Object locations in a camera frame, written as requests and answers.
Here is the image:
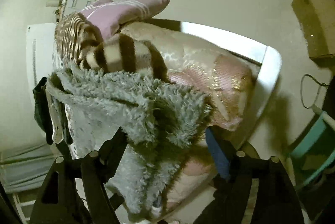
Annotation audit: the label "grey fleece pants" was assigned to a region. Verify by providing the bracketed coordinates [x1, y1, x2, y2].
[46, 64, 212, 222]

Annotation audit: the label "green striped curtain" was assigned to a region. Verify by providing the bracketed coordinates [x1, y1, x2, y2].
[1, 143, 61, 193]

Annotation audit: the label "teal plastic stool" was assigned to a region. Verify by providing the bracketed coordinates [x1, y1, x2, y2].
[287, 105, 334, 189]

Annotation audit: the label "dark folded pants top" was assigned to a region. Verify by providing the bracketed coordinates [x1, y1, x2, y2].
[32, 77, 53, 145]

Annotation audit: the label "white-lined folded garment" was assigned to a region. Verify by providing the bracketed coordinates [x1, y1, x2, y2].
[45, 91, 64, 144]

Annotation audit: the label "floral bed quilt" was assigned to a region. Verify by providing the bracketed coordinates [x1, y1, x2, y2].
[54, 13, 167, 81]

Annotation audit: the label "pink striped pillow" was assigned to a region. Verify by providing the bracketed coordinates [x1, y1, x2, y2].
[80, 0, 170, 40]

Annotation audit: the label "beige lamp on nightstand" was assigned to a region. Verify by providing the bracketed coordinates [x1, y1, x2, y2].
[45, 0, 65, 7]

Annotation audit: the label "cardboard box on floor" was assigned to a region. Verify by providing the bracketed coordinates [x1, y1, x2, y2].
[291, 0, 334, 60]

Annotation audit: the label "black cable on floor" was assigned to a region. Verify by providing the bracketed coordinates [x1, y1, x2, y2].
[299, 73, 329, 110]

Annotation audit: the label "white bed frame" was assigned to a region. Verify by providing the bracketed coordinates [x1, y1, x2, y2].
[147, 19, 282, 149]

